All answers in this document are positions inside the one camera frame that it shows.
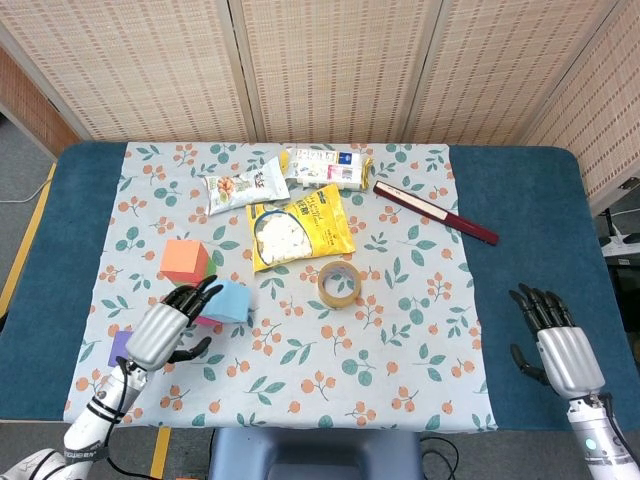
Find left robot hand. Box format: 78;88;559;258
124;274;225;372

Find silver nut snack bag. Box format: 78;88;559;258
202;155;291;217

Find yellowish packing tape roll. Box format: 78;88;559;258
317;259;363;310

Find white power strip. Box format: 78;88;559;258
599;232;640;259

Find yellow floor tape strip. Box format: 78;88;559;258
148;427;172;480
0;162;57;319

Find dark red folded fan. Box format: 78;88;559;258
372;180;501;248

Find light blue foam cube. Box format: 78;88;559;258
202;278;254;325

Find woven bamboo folding screen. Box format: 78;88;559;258
0;0;640;211

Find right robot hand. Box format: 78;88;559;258
508;283;607;401

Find grey-blue chair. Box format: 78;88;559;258
207;427;424;480

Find white snack package yellow ends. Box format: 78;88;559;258
278;143;375;192

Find black floor cable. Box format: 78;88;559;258
419;435;461;480

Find purple foam cube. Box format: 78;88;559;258
107;329;135;369

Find teal table cover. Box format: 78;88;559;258
0;141;626;434

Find green foam cube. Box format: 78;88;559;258
172;258;219;289

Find white floor cable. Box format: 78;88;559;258
0;177;51;204

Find yellow marshmallow bag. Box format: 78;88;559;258
244;183;357;274

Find orange foam cube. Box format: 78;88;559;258
159;238;210;287

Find floral print tablecloth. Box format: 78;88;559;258
63;141;500;432

